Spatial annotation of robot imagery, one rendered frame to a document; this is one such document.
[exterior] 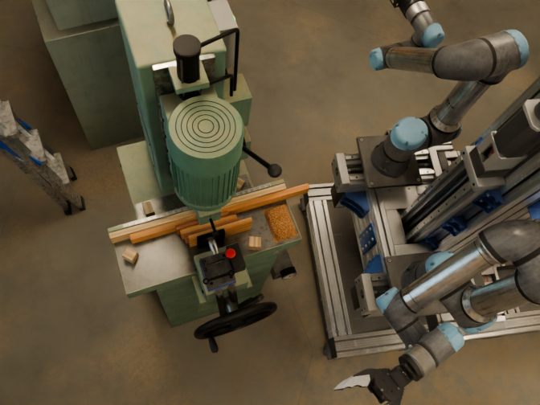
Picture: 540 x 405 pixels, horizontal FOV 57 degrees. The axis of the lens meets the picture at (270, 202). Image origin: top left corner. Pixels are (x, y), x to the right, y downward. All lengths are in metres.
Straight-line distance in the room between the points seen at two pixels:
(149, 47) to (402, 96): 2.24
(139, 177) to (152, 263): 0.37
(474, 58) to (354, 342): 1.37
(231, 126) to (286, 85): 1.97
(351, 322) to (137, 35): 1.63
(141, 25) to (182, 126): 0.29
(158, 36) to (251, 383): 1.72
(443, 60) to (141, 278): 1.12
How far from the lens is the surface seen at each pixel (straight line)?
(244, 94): 1.44
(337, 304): 2.37
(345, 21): 3.51
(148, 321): 2.53
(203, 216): 1.51
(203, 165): 1.12
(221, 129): 1.13
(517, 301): 1.47
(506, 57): 1.58
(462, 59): 1.53
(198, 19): 1.30
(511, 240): 1.32
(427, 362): 1.34
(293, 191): 1.71
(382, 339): 2.40
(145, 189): 1.85
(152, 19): 1.30
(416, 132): 1.82
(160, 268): 1.64
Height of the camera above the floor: 2.48
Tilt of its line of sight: 66 degrees down
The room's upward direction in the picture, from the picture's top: 17 degrees clockwise
